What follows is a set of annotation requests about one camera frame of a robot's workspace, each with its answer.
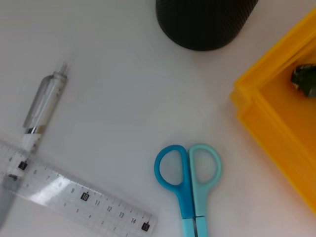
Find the black mesh pen holder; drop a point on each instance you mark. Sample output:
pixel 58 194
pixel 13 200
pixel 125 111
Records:
pixel 205 24

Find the yellow plastic bin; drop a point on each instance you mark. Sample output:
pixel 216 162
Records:
pixel 271 118

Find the transparent plastic ruler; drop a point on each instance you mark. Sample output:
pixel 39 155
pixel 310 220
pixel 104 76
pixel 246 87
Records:
pixel 93 205

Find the clear grey ballpoint pen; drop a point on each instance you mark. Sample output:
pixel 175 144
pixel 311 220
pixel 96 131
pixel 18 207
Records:
pixel 45 98

